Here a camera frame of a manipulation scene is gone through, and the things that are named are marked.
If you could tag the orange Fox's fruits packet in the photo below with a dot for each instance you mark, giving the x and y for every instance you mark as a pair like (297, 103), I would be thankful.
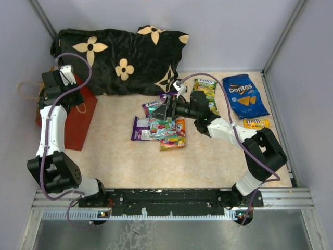
(176, 141)

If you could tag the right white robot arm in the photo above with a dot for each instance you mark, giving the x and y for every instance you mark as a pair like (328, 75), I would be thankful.
(264, 154)

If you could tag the teal Fox's mint packet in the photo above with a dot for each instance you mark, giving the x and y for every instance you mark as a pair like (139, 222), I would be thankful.
(160, 129)

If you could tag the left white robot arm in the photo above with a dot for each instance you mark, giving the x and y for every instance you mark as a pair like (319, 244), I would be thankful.
(54, 171)

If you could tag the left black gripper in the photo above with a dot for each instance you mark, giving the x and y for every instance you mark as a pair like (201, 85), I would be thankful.
(79, 99)

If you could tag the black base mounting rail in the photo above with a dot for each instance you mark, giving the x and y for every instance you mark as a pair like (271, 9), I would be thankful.
(176, 202)

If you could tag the green Fox's candy packet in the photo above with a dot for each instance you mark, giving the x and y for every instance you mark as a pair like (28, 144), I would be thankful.
(207, 86)

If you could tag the blue Doritos chip bag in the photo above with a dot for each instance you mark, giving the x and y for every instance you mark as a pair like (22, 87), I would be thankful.
(244, 97)

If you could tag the aluminium frame rail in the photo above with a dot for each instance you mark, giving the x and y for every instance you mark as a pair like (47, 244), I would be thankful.
(273, 198)

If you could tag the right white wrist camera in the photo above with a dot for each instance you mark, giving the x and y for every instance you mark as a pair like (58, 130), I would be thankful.
(180, 87)

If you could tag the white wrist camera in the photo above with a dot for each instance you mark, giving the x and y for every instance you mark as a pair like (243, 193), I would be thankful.
(180, 87)
(67, 75)

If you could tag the red brown paper bag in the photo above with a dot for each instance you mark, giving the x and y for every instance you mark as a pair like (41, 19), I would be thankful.
(79, 118)

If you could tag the black flower pattern pillow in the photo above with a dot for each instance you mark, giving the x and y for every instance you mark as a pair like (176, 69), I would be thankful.
(123, 63)

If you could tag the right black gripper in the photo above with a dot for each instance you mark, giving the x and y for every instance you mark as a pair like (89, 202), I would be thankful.
(161, 113)

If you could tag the yellow M&M's packet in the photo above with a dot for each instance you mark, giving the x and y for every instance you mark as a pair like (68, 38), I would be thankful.
(256, 123)

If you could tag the purple candy packet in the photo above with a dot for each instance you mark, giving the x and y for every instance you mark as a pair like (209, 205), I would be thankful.
(141, 129)
(164, 96)
(150, 107)

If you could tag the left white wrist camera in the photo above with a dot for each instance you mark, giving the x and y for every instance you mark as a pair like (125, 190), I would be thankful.
(67, 75)

